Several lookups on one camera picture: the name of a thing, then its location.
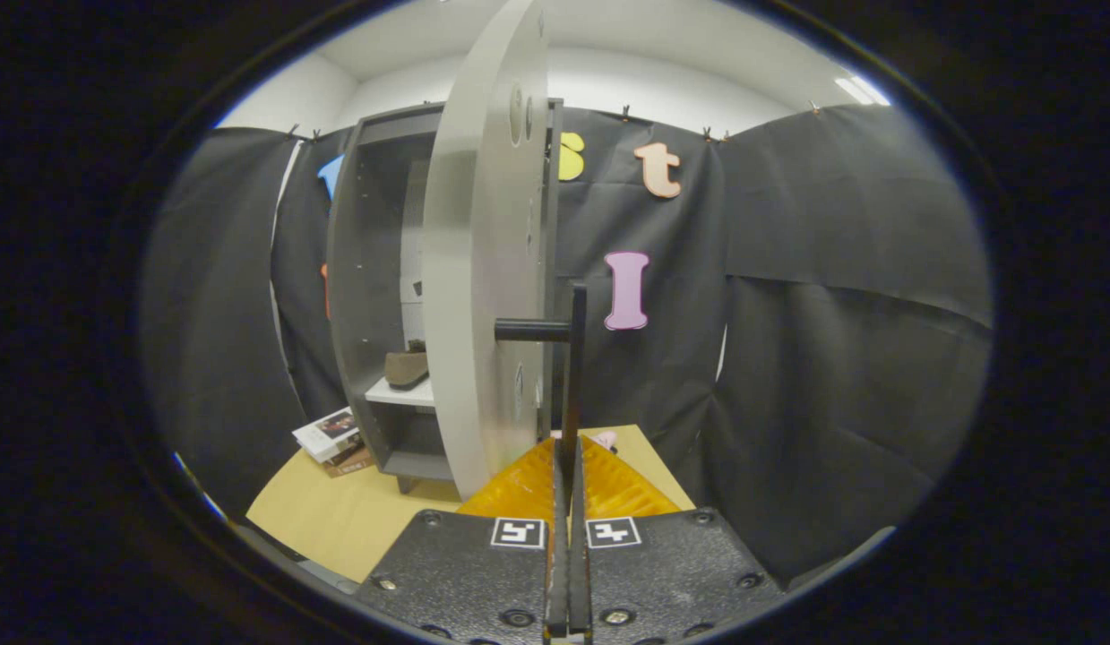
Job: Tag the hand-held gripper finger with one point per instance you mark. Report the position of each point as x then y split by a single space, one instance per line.
559 573
580 573

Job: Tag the brown fuzzy shoe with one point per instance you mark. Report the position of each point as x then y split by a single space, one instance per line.
407 369

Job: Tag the grey shoe cabinet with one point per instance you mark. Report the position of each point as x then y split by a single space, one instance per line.
366 269

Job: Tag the pink and green plush toy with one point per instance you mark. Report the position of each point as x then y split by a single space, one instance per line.
604 438

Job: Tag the brown book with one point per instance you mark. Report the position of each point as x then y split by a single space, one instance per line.
350 463

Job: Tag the white book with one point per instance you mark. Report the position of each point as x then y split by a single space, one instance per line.
326 430

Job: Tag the black backdrop cloth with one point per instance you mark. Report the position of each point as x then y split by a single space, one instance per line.
832 358

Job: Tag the small ceiling light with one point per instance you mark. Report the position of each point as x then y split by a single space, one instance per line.
864 90

